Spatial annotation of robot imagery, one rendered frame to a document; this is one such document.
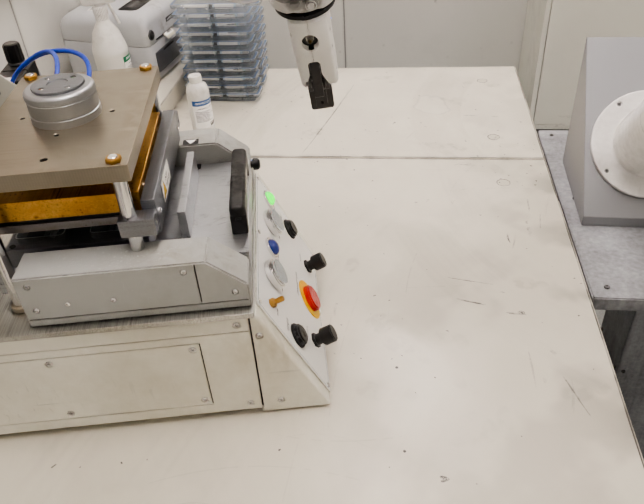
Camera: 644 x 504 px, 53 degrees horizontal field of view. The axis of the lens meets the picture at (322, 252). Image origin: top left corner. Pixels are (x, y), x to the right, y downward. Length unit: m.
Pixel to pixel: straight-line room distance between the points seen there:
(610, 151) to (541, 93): 1.72
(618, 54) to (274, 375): 0.84
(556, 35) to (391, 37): 0.79
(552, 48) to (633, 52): 1.57
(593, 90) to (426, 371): 0.62
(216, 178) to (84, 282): 0.26
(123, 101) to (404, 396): 0.51
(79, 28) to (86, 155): 1.07
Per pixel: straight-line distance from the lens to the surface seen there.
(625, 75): 1.30
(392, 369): 0.91
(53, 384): 0.86
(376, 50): 3.26
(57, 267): 0.76
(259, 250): 0.85
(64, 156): 0.73
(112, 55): 1.62
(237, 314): 0.74
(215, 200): 0.86
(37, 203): 0.77
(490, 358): 0.94
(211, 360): 0.80
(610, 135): 1.25
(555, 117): 3.00
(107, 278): 0.74
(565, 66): 2.91
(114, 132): 0.76
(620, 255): 1.17
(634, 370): 1.52
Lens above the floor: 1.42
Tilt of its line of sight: 37 degrees down
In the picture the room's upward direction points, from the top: 4 degrees counter-clockwise
